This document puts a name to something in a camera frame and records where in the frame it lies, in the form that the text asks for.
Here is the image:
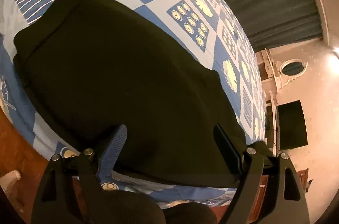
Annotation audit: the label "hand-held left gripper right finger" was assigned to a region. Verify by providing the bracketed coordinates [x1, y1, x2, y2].
[213, 123, 311, 224]

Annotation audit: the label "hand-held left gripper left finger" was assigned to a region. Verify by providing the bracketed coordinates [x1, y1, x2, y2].
[31, 124, 128, 224]

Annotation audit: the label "black pants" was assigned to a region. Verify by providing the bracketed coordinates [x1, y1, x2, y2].
[13, 0, 273, 188]

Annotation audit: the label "black television screen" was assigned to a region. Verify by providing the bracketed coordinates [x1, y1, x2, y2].
[277, 100, 308, 150]

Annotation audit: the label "person's dark-clothed legs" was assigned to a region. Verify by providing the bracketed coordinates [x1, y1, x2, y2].
[104, 187, 218, 224]

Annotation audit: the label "brown wooden cabinet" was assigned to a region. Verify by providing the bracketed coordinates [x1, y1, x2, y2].
[250, 168, 313, 220]

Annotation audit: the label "white oval mirror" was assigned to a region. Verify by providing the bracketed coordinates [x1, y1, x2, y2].
[278, 59, 308, 80]

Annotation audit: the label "white slipper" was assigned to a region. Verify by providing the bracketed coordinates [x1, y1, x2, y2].
[0, 170, 22, 212]

